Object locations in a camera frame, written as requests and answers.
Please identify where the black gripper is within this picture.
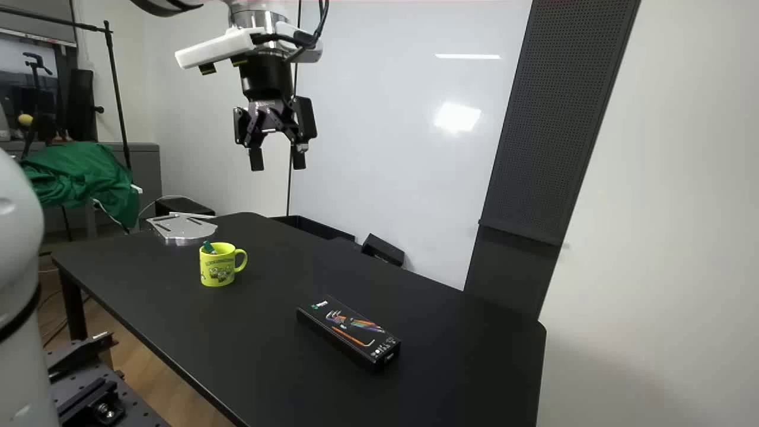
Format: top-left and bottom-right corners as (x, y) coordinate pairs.
(231, 52), (320, 173)

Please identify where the yellow printed mug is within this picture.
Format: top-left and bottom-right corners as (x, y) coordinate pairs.
(196, 240), (250, 293)

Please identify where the black printed marker box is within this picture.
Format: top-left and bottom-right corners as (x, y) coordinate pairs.
(296, 294), (402, 376)

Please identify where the white whiteboard panel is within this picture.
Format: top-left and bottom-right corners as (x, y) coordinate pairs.
(157, 0), (532, 293)

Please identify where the white grater slicer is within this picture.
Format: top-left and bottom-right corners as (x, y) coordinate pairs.
(143, 212), (221, 250)

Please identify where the small black box device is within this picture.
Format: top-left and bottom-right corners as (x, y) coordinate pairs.
(361, 232), (408, 268)

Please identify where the black light stand pole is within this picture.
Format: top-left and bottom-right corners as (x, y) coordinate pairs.
(0, 14), (132, 173)

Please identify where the green cloth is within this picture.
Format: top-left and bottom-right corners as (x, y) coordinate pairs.
(19, 141), (143, 232)

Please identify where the black table leg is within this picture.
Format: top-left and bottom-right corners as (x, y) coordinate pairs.
(56, 268), (90, 341)

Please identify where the black pillar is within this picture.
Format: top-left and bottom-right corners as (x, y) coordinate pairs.
(461, 0), (644, 318)

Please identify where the black perforated mounting table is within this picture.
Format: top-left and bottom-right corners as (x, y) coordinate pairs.
(43, 331), (172, 427)

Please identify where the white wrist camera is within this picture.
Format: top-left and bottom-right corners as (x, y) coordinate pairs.
(172, 26), (321, 77)

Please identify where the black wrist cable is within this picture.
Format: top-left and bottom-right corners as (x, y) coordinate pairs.
(294, 0), (334, 57)

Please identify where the black camera tripod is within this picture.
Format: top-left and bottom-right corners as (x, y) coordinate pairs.
(20, 50), (56, 162)

